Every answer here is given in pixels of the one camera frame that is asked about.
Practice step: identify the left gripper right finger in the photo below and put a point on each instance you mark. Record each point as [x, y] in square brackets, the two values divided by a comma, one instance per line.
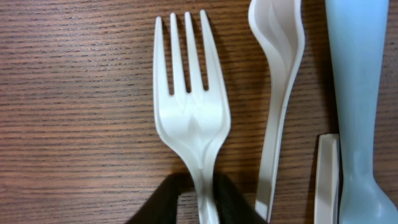
[231, 204]

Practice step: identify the white plastic fork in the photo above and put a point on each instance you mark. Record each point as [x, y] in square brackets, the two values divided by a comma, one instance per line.
[327, 180]
[195, 123]

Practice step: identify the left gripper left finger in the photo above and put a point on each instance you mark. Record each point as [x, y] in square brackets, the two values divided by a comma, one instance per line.
[161, 206]

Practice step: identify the light blue plastic fork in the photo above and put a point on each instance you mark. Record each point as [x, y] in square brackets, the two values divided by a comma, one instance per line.
[357, 30]

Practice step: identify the white fork on its side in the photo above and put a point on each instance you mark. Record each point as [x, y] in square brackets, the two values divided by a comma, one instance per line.
[277, 26]

